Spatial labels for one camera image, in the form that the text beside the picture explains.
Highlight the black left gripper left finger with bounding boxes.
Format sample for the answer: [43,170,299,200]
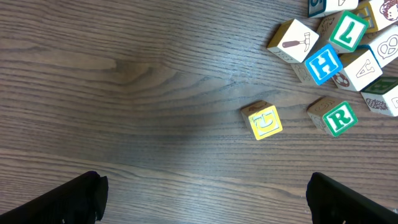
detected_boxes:
[1,171,109,224]

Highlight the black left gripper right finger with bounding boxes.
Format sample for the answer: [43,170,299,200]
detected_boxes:
[306,172,397,224]

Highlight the green R wooden block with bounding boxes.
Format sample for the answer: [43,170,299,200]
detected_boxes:
[307,96,358,137]

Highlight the yellow G wooden block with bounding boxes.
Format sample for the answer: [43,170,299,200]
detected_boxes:
[240,100,283,141]

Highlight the white pineapple wooden block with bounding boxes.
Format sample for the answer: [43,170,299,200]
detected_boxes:
[361,76,397,117]

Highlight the white A wooden block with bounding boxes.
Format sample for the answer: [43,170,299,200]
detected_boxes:
[332,48,382,91]

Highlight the blue H wooden block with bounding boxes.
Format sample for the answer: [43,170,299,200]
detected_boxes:
[291,44,343,85]

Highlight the white pretzel picture block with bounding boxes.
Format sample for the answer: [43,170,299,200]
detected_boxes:
[358,24,398,68]

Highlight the white hammer picture block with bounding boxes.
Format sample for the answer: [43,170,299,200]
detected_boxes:
[267,19,319,63]

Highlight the green L wooden block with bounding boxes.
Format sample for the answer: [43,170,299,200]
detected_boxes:
[317,11,369,54]

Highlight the white acorn picture block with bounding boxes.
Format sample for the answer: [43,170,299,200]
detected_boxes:
[352,0,397,33]

